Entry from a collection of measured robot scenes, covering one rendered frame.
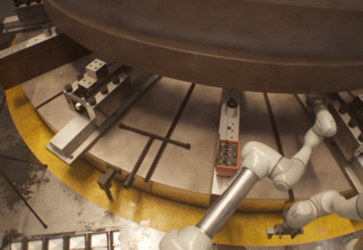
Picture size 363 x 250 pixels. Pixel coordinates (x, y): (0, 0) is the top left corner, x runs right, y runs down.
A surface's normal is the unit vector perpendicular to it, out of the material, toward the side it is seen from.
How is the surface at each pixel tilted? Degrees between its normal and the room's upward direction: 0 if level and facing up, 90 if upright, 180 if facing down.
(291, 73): 90
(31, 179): 0
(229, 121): 0
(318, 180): 0
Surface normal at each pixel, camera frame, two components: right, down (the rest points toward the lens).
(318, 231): 0.00, -0.67
